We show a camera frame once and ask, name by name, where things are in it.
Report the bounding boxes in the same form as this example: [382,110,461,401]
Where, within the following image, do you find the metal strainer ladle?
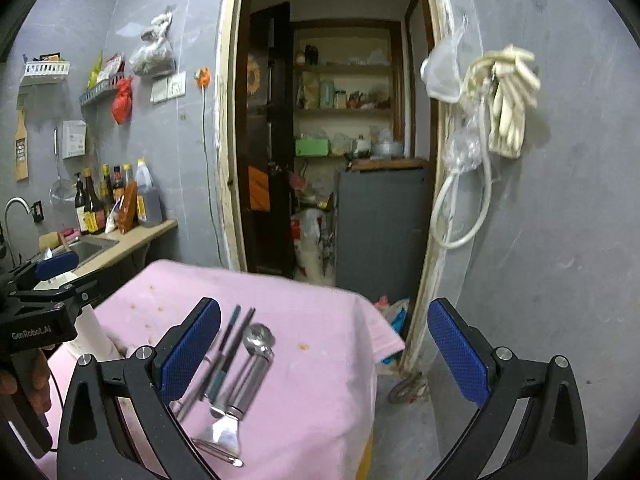
[49,127,76,205]

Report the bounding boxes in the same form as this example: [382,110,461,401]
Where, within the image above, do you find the cream rubber gloves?
[465,45,542,160]

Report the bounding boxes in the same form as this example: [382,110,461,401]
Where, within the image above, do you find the chrome faucet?
[4,197,32,241]

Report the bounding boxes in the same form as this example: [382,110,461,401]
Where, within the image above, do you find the steel sink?
[65,237,121,266]

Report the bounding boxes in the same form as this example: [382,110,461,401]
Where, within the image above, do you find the pale door frame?
[216,0,481,376]

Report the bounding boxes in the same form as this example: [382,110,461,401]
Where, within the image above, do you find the white plastic wall rack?
[20,60,71,86]

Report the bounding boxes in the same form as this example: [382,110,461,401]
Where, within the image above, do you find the clear plastic bag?
[420,15,483,106]

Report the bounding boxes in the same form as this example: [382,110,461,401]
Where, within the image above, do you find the steel spatula scraper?
[192,347,275,467]

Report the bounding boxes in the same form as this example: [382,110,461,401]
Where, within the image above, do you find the green box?
[295,138,332,157]

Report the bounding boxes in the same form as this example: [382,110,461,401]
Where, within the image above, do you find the pink towel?
[37,259,406,480]

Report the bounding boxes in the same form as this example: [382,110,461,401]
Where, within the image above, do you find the brown packet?
[117,180,139,233]

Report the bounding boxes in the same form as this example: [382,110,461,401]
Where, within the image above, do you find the crumpled clear plastic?
[445,110,488,173]

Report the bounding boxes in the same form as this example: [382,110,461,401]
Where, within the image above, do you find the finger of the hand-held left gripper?
[10,251,81,291]

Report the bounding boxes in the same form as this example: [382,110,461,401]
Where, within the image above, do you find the white wall switch plate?
[151,71,187,104]

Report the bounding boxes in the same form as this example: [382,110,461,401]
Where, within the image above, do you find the dark wooden door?
[239,1,296,278]

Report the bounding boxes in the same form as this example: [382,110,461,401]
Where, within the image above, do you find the steel spoon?
[210,324,277,411]

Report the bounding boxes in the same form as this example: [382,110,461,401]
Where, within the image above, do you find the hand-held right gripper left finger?
[56,297,222,480]

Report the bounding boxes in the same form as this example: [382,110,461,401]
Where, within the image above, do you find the person's left hand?
[0,347,53,416]

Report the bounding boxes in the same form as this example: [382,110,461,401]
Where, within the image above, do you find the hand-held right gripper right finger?
[426,297,588,480]

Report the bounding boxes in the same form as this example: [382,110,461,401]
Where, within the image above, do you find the wooden shelf unit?
[290,19,406,161]

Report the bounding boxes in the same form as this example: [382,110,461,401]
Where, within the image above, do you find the orange door sticker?
[248,166,271,212]

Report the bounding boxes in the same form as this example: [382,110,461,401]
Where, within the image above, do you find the wooden grater board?
[14,107,31,182]

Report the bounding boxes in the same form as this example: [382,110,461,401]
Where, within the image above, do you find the hanging clear bag with contents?
[129,10,177,78]

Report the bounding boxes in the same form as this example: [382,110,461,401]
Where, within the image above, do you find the grey cabinet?
[336,157,433,306]

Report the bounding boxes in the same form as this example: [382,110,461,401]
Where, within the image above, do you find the silver metal blade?
[172,307,257,423]

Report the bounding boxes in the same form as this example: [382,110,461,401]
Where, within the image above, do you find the red plastic bag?
[111,77,135,125]

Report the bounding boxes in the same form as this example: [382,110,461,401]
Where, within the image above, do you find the white wall box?
[62,120,87,160]

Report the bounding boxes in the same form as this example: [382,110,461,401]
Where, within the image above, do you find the red snack packet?
[102,52,126,83]

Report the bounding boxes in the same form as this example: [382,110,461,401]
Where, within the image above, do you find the metal wire wall shelf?
[79,77,126,107]

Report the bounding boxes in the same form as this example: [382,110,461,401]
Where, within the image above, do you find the white hose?
[430,95,493,249]

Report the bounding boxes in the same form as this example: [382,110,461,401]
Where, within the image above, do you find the thin wall cable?
[200,85,223,266]

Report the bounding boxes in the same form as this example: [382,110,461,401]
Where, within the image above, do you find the yellow packet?
[87,51,104,90]

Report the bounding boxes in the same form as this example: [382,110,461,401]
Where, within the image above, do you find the large oil jug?
[135,159,164,227]

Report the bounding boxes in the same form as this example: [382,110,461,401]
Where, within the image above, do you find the colourful bags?
[375,296,411,336]

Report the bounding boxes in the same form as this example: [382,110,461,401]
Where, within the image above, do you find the teal handled utensil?
[202,304,242,401]

